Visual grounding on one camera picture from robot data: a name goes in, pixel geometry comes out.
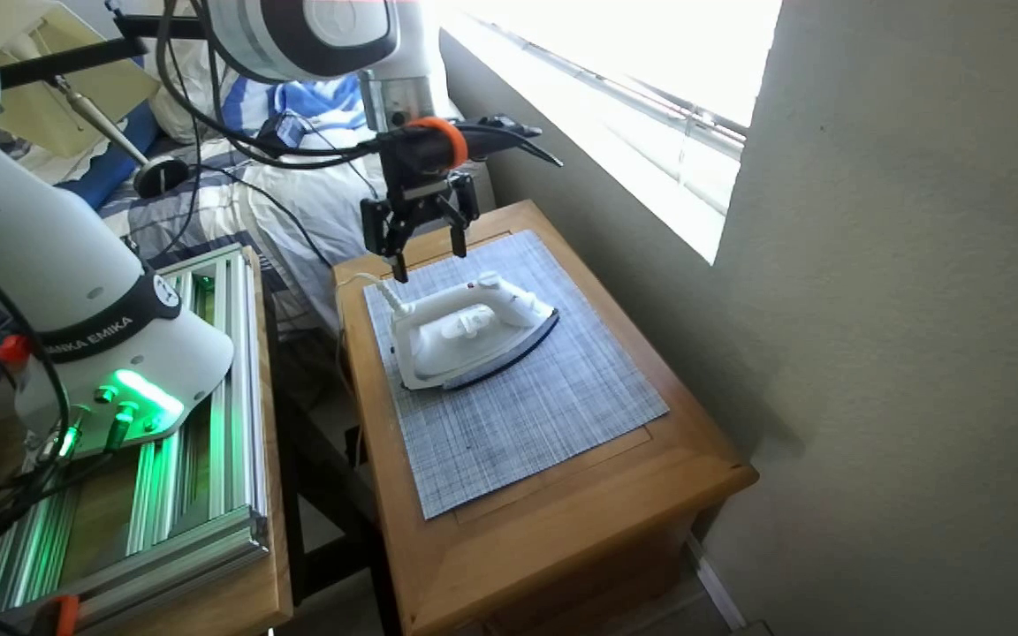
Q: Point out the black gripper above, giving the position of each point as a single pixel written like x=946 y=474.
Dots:
x=410 y=203

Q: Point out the white steam iron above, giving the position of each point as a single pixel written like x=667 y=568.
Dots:
x=463 y=335

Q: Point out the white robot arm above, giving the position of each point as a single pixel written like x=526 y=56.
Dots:
x=109 y=331

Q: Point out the grey woven placemat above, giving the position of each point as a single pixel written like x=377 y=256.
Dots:
x=572 y=394

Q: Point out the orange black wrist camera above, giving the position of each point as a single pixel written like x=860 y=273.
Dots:
x=435 y=143

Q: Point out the aluminium rail base frame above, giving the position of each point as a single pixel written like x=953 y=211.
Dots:
x=170 y=533

